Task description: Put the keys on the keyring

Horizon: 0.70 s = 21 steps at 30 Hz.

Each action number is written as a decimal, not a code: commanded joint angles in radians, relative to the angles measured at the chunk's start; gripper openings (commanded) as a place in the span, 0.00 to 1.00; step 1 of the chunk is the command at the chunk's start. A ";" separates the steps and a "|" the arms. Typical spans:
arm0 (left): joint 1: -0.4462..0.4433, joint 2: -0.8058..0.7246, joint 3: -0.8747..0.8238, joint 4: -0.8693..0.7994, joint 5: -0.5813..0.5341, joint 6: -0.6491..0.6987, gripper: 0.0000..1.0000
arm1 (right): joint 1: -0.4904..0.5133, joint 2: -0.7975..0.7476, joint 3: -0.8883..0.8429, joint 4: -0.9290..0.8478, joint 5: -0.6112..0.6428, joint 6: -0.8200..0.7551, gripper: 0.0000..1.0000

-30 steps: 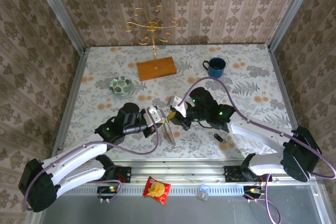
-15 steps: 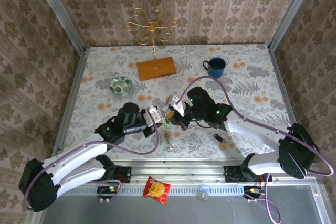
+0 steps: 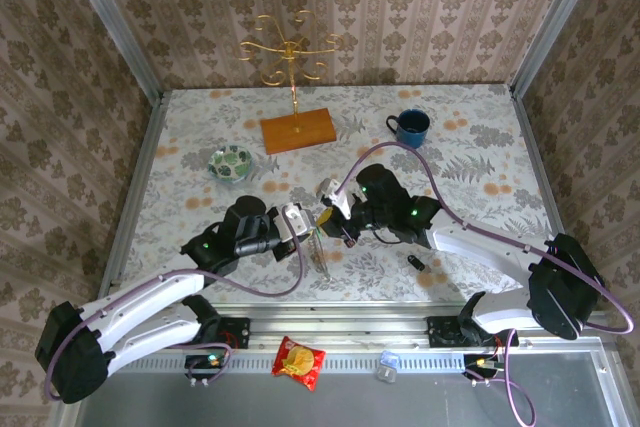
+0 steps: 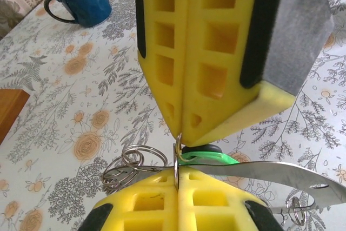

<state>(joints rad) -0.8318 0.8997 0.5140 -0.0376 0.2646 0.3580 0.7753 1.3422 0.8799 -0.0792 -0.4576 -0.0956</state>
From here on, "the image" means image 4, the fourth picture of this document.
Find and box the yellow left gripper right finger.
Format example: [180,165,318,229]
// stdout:
[178,168,283,231]

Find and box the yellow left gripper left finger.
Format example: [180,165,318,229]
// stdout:
[81,170,178,231]

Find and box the small silver split ring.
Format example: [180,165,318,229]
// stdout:
[285,196,308,226]

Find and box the silver split ring bunch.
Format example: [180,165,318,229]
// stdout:
[102,144,168,196]

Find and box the floral tablecloth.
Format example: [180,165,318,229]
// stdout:
[0,0,346,231]

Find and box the gold wire stand wooden base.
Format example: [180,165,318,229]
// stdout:
[0,89,31,145]

